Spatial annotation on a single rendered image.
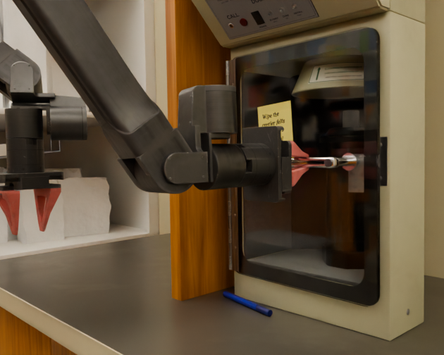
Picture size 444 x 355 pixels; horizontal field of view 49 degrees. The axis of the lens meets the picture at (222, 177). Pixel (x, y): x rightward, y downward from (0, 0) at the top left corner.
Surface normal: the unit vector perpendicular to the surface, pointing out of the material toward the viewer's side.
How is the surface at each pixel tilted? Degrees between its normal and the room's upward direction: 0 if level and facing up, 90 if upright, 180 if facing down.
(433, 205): 90
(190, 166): 88
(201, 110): 88
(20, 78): 70
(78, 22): 87
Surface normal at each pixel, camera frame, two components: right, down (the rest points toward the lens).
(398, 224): 0.69, 0.03
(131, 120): 0.39, -0.14
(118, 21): -0.73, 0.05
